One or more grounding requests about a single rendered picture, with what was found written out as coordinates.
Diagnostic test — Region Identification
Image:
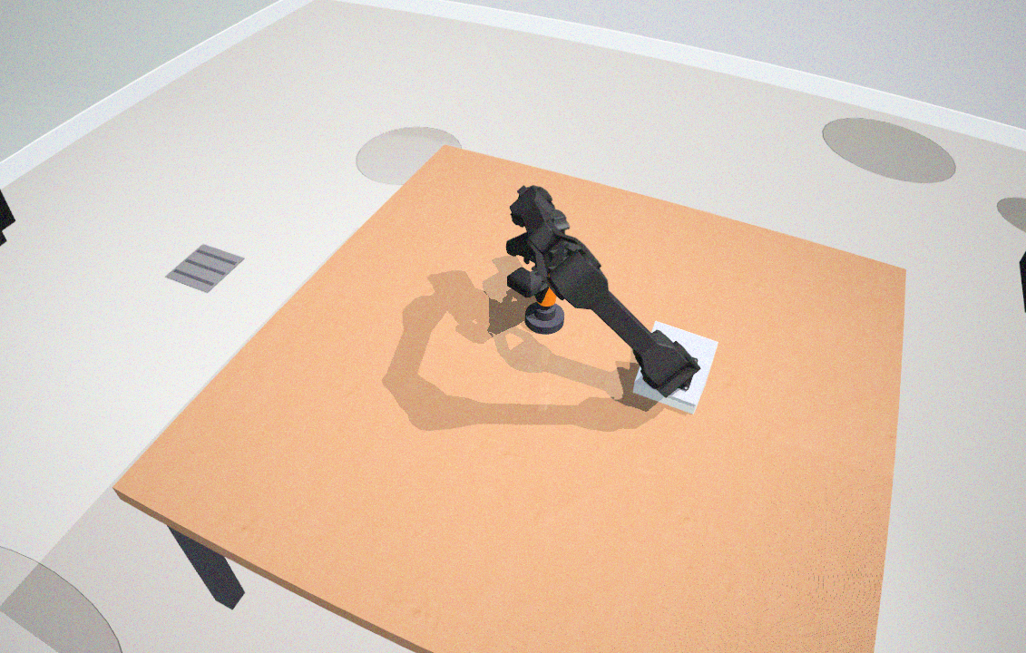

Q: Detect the orange cylinder with hole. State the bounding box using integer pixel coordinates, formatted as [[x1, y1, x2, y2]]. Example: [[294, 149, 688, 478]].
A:
[[537, 289, 556, 307]]

